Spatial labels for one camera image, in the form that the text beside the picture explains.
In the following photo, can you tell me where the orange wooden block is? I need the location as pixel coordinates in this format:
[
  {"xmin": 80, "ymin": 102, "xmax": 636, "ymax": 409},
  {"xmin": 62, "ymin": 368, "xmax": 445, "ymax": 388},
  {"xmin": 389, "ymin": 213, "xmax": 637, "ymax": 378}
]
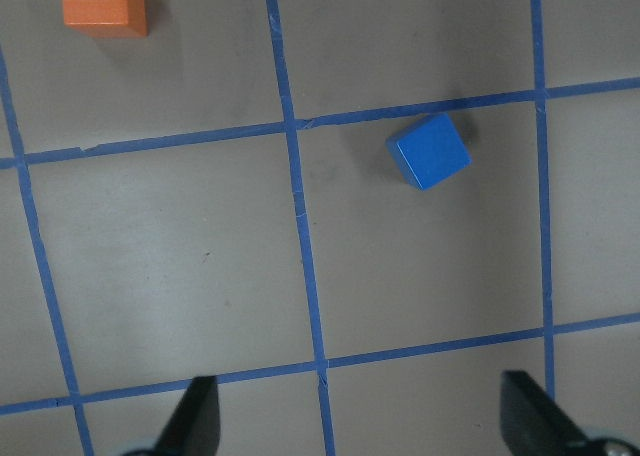
[{"xmin": 62, "ymin": 0, "xmax": 148, "ymax": 38}]

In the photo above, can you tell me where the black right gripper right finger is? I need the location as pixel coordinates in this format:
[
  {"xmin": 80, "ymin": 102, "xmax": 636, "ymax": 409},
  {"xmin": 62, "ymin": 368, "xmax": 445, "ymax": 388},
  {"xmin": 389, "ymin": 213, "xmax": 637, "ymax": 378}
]
[{"xmin": 499, "ymin": 370, "xmax": 586, "ymax": 455}]

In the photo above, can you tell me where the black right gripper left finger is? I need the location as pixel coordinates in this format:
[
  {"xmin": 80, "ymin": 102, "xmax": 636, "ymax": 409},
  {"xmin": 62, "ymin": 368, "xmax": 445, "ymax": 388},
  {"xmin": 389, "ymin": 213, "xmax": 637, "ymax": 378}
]
[{"xmin": 155, "ymin": 376, "xmax": 221, "ymax": 456}]

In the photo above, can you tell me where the blue wooden block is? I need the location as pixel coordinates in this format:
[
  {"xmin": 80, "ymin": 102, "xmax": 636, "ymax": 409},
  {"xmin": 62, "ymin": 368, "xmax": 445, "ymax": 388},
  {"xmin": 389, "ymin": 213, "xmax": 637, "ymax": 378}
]
[{"xmin": 385, "ymin": 113, "xmax": 471, "ymax": 190}]

